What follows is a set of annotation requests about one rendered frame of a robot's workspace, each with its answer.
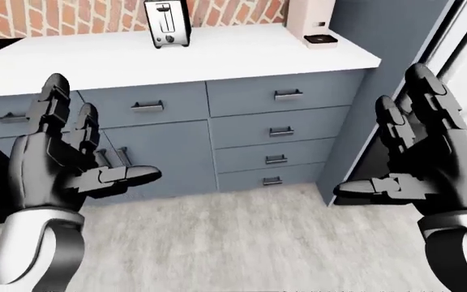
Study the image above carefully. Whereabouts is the wide grey-blue drawer front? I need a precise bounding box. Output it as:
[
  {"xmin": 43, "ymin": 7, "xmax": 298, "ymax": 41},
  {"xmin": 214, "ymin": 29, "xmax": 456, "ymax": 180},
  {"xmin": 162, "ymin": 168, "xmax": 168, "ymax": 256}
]
[{"xmin": 77, "ymin": 80, "xmax": 210, "ymax": 129}]

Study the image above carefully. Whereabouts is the narrow grey-blue drawer front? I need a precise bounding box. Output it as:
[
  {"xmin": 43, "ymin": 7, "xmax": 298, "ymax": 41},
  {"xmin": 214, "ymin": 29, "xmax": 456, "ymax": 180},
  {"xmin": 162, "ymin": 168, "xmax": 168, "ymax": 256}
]
[{"xmin": 0, "ymin": 90, "xmax": 84, "ymax": 141}]

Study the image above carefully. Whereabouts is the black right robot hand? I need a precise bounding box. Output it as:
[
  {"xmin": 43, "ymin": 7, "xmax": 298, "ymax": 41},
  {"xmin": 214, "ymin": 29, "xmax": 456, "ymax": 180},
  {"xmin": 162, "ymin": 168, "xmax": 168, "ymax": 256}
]
[{"xmin": 333, "ymin": 63, "xmax": 467, "ymax": 217}]

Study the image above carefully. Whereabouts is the grey-blue base cabinet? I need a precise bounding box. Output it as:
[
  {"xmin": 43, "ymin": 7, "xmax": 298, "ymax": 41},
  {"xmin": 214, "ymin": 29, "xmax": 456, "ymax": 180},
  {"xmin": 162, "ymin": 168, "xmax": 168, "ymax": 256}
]
[{"xmin": 0, "ymin": 68, "xmax": 366, "ymax": 208}]

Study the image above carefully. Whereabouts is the white refrigerator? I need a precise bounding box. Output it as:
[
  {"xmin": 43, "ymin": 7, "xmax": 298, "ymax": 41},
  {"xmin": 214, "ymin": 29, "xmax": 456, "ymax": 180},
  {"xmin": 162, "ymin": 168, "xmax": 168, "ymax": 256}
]
[{"xmin": 341, "ymin": 0, "xmax": 467, "ymax": 208}]

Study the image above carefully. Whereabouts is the chrome two-slot toaster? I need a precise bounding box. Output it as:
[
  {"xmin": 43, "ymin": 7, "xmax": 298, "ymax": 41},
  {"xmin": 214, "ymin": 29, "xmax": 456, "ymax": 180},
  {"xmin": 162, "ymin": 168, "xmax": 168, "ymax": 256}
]
[{"xmin": 144, "ymin": 0, "xmax": 193, "ymax": 50}]

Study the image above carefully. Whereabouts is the white coffee machine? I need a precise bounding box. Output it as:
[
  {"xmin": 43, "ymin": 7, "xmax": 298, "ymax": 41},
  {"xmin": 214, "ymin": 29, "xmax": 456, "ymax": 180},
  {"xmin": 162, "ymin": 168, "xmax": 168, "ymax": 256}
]
[{"xmin": 283, "ymin": 0, "xmax": 340, "ymax": 49}]

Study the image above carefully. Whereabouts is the grey-blue tall side panel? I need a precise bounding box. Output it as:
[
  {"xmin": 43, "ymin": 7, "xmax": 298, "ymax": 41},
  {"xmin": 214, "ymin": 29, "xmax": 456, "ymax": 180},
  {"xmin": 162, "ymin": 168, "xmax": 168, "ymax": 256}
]
[{"xmin": 318, "ymin": 0, "xmax": 460, "ymax": 208}]

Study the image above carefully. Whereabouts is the grey-blue cabinet door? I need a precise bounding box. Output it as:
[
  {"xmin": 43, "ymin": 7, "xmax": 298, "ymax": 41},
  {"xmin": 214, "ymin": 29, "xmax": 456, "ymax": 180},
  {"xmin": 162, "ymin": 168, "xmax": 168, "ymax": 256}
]
[{"xmin": 99, "ymin": 119, "xmax": 219, "ymax": 200}]

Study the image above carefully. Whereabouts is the metal bar door handle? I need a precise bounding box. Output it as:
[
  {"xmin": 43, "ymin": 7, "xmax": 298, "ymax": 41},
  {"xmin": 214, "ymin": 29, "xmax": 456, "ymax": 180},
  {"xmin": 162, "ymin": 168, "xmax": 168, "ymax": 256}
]
[
  {"xmin": 95, "ymin": 148, "xmax": 112, "ymax": 168},
  {"xmin": 115, "ymin": 146, "xmax": 132, "ymax": 168}
]

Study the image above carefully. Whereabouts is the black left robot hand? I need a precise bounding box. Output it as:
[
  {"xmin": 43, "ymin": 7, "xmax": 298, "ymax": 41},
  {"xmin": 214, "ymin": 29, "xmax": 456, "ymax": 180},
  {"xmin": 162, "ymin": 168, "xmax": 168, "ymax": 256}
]
[{"xmin": 7, "ymin": 72, "xmax": 163, "ymax": 214}]

